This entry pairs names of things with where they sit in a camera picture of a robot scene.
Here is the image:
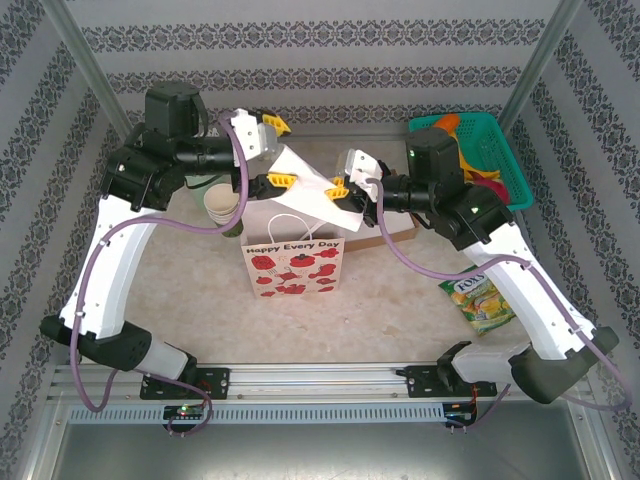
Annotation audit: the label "white paper napkin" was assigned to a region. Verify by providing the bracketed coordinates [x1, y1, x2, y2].
[269, 143, 366, 234]

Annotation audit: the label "paper gift bag red prints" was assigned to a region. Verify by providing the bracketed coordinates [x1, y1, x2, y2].
[240, 213, 346, 300]

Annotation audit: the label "yellow banana bunch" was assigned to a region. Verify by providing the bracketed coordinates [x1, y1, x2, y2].
[457, 149, 501, 184]

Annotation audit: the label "pink dragon fruit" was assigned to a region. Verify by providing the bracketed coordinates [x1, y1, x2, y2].
[472, 178, 511, 206]

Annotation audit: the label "mint green holder cup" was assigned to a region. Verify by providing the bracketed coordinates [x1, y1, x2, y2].
[183, 172, 224, 214]

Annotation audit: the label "stack of green paper cups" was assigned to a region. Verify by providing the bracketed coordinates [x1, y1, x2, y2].
[203, 183, 246, 241]

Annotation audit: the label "teal plastic basket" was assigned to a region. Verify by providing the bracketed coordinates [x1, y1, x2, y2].
[408, 112, 534, 214]

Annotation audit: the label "green candy bag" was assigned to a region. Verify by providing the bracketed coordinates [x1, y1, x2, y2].
[438, 267, 516, 336]

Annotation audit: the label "right circuit board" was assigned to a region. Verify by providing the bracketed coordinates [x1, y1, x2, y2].
[443, 401, 477, 427]

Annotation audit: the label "circuit board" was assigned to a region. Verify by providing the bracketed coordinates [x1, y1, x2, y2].
[163, 403, 205, 420]
[443, 401, 477, 427]

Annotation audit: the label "left circuit board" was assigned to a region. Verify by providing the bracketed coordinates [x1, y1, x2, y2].
[163, 403, 205, 420]

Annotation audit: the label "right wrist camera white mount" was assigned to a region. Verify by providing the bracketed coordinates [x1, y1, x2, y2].
[337, 148, 385, 195]

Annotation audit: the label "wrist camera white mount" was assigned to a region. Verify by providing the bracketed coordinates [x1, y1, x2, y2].
[228, 107, 281, 162]
[337, 148, 385, 195]

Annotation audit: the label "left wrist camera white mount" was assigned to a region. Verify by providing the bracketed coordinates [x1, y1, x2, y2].
[228, 107, 281, 162]

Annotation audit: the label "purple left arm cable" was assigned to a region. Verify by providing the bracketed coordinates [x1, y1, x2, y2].
[69, 112, 249, 439]

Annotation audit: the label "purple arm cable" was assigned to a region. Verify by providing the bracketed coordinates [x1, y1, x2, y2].
[367, 178, 634, 431]
[69, 112, 249, 439]

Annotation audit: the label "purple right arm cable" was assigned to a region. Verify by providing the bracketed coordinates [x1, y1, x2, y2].
[367, 178, 634, 431]

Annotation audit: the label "left aluminium frame post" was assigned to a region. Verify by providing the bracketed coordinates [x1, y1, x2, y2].
[39, 0, 141, 151]

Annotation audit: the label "aluminium frame post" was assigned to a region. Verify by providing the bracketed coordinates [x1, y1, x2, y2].
[39, 0, 141, 151]
[497, 0, 584, 136]

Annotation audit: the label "right aluminium frame post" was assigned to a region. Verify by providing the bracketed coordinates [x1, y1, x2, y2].
[497, 0, 584, 136]

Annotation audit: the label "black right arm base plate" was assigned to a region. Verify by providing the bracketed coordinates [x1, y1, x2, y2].
[403, 363, 499, 400]

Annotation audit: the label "aluminium mounting rail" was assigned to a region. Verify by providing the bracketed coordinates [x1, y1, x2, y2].
[49, 362, 594, 401]

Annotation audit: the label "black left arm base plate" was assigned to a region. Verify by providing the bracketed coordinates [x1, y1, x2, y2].
[139, 366, 231, 401]

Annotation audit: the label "slotted grey cable duct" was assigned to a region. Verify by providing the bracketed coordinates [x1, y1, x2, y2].
[67, 402, 449, 426]

